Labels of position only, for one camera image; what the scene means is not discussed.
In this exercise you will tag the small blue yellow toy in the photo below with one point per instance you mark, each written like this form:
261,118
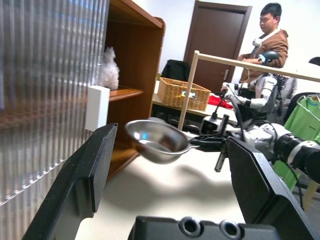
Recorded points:
188,94

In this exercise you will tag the man in brown hoodie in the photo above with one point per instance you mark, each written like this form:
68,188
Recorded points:
272,45

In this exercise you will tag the dark brown room door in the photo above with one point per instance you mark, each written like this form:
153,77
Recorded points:
215,37

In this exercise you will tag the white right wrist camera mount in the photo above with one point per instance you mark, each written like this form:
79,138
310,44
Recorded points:
265,135

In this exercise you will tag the ribbed glass sliding door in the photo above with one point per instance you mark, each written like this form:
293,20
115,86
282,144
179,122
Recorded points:
25,100
75,62

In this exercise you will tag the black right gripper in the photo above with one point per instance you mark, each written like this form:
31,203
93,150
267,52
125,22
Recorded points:
225,125

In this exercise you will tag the green shirt on hanger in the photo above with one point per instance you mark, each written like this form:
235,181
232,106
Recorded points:
300,117

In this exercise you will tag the black bag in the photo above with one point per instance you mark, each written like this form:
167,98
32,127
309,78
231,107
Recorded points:
176,70

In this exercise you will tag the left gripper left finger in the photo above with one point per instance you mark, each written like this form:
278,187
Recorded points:
82,180

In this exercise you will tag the red cloth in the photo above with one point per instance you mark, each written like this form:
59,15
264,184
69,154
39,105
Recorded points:
217,102

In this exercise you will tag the white humanoid robot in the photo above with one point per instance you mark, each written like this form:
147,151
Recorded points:
267,90

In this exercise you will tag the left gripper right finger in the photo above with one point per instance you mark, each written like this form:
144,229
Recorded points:
262,195

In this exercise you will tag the wicker basket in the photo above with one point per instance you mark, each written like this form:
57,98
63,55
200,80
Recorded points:
175,95

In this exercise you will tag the white plush snowman toy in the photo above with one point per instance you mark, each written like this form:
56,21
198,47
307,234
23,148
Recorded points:
110,72

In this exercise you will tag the wooden cabinet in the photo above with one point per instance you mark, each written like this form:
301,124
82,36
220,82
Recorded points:
135,62

